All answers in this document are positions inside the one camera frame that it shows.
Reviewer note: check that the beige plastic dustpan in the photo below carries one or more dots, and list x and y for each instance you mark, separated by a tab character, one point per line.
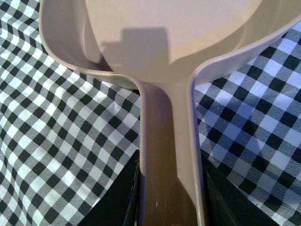
164	48

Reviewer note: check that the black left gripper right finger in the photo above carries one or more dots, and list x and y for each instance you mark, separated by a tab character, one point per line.
227	206

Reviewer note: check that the black white checkered tablecloth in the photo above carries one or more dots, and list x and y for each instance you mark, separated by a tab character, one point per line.
65	137

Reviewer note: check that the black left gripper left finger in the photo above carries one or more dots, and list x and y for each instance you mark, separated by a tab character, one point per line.
118	207

